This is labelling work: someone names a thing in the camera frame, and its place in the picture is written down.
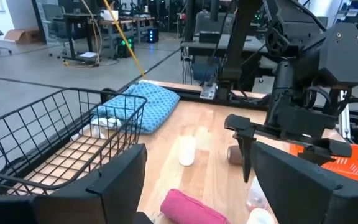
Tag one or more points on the black office desk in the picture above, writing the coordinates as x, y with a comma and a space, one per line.
69, 34

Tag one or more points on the brown bandage roll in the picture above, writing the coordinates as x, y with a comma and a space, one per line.
235, 154

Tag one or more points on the blue patterned cloth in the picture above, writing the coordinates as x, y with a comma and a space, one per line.
157, 105

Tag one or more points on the grey chair back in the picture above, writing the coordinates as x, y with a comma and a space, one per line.
210, 21

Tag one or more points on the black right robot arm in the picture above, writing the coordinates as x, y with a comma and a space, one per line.
241, 37

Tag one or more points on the dark office chair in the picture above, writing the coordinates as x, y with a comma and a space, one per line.
53, 18

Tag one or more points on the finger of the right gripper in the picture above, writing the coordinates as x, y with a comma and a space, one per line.
245, 149
322, 155

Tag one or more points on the white flat box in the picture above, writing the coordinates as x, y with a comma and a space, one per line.
88, 56

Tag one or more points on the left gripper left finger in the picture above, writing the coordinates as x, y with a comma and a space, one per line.
113, 193

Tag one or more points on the computer tower green lights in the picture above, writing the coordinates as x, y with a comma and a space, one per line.
125, 46

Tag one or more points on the wooden top work table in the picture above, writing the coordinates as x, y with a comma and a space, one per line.
126, 21

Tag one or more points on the pink bandage roll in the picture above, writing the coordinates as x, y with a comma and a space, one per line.
191, 211

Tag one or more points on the black box blue lights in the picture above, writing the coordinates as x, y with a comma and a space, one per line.
152, 35

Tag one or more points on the cardboard box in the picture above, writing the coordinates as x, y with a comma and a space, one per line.
23, 35

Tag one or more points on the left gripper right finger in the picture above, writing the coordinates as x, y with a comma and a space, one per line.
306, 199

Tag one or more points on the black grey-topped desk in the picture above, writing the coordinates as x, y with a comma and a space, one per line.
197, 46

